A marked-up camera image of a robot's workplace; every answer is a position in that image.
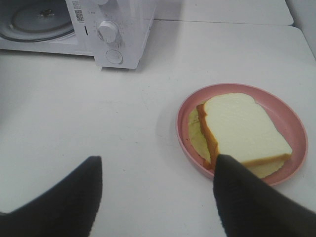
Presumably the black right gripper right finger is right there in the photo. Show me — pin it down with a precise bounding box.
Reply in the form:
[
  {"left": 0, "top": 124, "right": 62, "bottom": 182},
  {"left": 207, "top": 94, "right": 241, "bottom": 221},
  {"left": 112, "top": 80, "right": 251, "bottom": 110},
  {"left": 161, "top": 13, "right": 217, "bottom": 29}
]
[{"left": 213, "top": 155, "right": 316, "bottom": 237}]

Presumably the white microwave knob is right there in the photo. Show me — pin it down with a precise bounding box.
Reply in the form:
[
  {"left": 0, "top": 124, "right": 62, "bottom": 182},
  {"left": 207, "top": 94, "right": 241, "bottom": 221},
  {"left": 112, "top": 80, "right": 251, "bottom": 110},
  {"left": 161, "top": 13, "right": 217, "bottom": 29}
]
[
  {"left": 97, "top": 21, "right": 119, "bottom": 43},
  {"left": 94, "top": 0, "right": 109, "bottom": 5}
]

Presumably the round white door button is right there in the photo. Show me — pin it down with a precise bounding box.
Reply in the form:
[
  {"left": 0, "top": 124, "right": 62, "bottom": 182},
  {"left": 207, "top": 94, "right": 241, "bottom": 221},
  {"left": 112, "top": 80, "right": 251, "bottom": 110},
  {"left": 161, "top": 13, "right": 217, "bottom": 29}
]
[{"left": 106, "top": 50, "right": 123, "bottom": 64}]

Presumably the white microwave oven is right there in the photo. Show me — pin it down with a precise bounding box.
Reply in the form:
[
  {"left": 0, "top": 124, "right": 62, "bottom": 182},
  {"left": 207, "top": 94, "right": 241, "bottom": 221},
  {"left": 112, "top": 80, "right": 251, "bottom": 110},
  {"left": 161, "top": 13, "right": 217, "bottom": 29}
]
[{"left": 0, "top": 0, "right": 157, "bottom": 69}]

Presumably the pink round plate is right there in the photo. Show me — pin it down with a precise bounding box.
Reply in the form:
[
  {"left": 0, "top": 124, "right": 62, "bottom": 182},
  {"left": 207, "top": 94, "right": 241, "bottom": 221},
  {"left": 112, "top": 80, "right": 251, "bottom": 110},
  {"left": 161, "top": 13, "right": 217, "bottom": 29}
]
[{"left": 175, "top": 83, "right": 308, "bottom": 186}]

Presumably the toast sandwich with lettuce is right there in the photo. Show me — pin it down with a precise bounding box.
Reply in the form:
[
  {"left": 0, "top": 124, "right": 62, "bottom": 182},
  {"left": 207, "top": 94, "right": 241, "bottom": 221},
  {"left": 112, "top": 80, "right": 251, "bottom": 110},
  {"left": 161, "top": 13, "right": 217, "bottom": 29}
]
[{"left": 188, "top": 93, "right": 292, "bottom": 178}]

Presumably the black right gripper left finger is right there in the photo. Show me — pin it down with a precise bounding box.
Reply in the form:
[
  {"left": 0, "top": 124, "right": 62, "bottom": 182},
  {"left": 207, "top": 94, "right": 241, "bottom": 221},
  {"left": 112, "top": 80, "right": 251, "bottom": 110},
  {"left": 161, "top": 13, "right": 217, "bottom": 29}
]
[{"left": 0, "top": 156, "right": 102, "bottom": 237}]

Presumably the glass microwave turntable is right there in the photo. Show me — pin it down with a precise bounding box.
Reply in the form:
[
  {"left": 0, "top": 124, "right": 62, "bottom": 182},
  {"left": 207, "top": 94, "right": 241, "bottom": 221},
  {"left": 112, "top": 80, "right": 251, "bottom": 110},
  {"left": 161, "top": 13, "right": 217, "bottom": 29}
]
[{"left": 0, "top": 0, "right": 74, "bottom": 42}]

